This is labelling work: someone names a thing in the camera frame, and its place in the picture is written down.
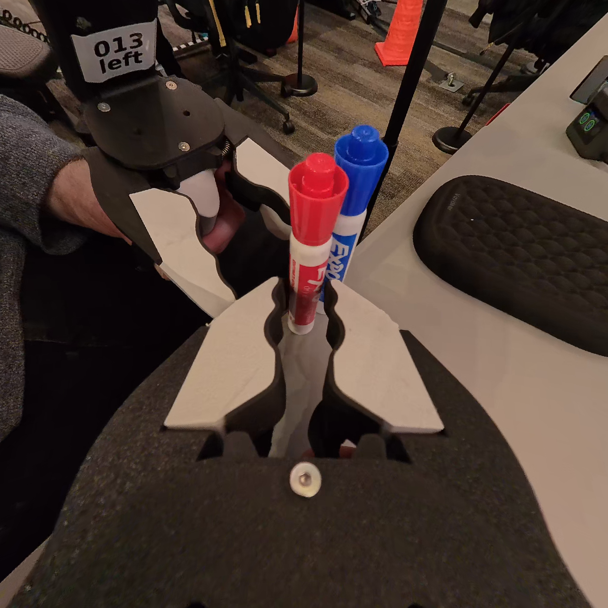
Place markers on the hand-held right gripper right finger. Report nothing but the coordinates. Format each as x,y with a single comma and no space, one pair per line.
380,375

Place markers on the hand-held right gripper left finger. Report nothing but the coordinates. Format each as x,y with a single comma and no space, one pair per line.
223,375

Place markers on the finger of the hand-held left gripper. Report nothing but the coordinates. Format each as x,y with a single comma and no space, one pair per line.
266,183
175,237

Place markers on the red marker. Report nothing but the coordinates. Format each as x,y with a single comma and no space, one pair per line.
311,256

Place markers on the blue marker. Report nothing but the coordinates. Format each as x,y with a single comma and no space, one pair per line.
356,190

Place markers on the person's left forearm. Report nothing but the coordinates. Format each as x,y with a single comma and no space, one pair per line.
33,166

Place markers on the person's left hand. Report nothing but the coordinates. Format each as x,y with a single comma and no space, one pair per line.
80,199

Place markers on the black chair base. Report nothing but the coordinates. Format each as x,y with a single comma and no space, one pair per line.
259,90

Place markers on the black round-base stand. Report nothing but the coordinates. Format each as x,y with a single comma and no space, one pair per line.
299,80
456,133

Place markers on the black tripod pole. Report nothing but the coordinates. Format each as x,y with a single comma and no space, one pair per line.
408,95

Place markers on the black quilted wrist rest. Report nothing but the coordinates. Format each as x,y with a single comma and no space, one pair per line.
517,256

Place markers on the person's grey sweater torso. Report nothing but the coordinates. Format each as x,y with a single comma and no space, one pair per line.
9,332

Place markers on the orange traffic cone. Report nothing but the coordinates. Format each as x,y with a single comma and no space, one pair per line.
399,33

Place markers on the black charging device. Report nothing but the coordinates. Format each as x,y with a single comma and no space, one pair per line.
591,123

